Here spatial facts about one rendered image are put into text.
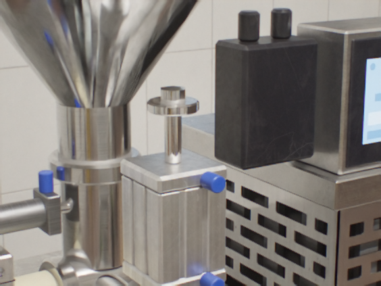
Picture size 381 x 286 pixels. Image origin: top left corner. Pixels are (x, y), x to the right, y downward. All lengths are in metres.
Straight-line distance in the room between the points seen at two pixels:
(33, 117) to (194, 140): 1.31
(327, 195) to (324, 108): 0.07
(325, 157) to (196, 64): 1.63
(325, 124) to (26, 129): 1.48
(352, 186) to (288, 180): 0.06
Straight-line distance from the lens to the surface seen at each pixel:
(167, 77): 2.24
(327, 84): 0.66
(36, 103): 2.09
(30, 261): 0.87
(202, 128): 0.80
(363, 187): 0.67
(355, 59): 0.64
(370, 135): 0.67
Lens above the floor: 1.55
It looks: 15 degrees down
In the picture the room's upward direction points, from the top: straight up
